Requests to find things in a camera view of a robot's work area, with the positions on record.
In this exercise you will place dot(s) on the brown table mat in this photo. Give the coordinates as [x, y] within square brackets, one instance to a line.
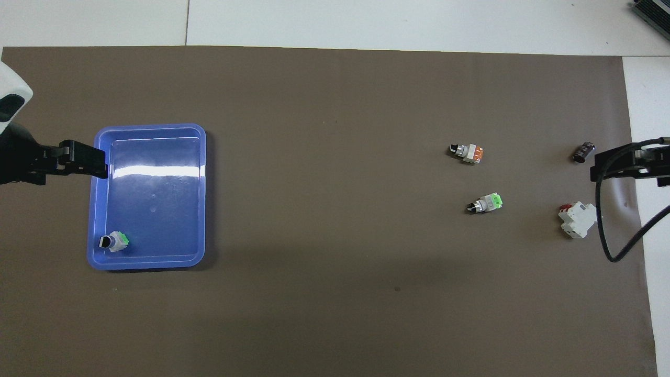
[335, 209]

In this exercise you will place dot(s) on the white circuit breaker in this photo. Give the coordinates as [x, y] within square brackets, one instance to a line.
[578, 220]

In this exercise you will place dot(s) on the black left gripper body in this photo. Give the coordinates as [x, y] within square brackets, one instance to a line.
[23, 157]

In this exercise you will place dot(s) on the small dark capacitor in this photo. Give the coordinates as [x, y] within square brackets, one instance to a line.
[584, 152]

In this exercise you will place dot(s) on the grey ribbed metal device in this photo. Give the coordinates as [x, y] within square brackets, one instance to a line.
[654, 13]

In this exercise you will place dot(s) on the blue plastic tray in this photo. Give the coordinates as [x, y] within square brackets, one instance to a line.
[157, 209]

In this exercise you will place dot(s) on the green selector switch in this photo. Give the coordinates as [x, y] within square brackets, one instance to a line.
[487, 203]
[116, 241]

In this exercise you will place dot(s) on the orange selector switch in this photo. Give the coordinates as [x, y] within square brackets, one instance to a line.
[470, 153]

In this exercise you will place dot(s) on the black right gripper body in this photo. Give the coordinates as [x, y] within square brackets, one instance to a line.
[657, 162]

